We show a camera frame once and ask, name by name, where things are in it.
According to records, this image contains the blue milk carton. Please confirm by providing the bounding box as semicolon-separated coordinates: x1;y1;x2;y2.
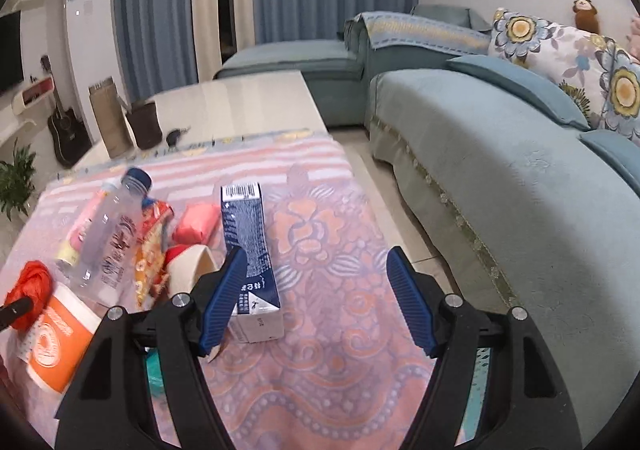
220;182;284;344

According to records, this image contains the orange white paper cup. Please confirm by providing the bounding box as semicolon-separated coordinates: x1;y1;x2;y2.
27;283;100;395

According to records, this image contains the red white paper cup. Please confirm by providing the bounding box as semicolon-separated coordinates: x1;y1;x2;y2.
164;244;218;298

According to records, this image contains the clear plastic water bottle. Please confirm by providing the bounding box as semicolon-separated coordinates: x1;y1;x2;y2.
70;167;152;307

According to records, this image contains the pink small bottle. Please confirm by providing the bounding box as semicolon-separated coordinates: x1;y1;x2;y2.
55;181;117;271

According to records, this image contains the pink snack packet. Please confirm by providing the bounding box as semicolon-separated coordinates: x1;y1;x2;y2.
172;202;220;245

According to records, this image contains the pink floral tablecloth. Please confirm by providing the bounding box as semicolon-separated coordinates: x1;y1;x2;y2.
0;129;492;450

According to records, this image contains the orange snack wrapper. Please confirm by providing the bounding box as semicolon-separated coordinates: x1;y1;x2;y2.
134;197;174;310

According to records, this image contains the green potted plant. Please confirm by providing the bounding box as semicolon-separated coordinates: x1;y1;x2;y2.
0;142;36;221

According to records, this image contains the teal sofa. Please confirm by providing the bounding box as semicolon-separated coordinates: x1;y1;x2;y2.
218;8;639;449

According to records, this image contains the black car key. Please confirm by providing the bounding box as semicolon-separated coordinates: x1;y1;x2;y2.
166;128;190;149

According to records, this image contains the black guitar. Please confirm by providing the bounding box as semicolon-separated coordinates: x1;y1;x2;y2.
40;54;92;169

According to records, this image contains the dark brown cup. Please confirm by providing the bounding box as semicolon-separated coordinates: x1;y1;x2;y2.
126;101;163;151

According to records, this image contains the gold thermos flask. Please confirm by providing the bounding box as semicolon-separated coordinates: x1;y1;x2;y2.
89;77;132;158

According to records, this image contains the black television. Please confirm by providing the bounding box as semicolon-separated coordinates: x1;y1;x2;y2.
0;11;24;92

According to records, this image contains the teal pillow left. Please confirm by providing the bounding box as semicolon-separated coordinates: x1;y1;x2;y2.
446;55;590;131

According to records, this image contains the teal pillow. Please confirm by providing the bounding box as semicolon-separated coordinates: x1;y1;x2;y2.
579;130;640;195
446;55;590;131

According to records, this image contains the teal pillow right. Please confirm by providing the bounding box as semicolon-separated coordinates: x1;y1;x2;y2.
579;130;640;195

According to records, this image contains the floral cushion left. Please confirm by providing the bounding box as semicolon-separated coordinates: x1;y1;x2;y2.
488;9;615;129

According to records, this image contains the floral cushion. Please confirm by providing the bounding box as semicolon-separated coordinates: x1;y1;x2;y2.
488;9;615;129
597;39;640;145

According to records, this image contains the floral cushion right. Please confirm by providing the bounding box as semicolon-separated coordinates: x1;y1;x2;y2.
597;39;640;145

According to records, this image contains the white refrigerator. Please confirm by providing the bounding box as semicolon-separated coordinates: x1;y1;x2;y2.
65;0;127;143

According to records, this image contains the brown monkey plush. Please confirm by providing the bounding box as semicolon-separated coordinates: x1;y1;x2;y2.
573;0;600;34

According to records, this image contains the blue curtain left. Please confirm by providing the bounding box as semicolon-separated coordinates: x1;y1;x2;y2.
113;0;198;101

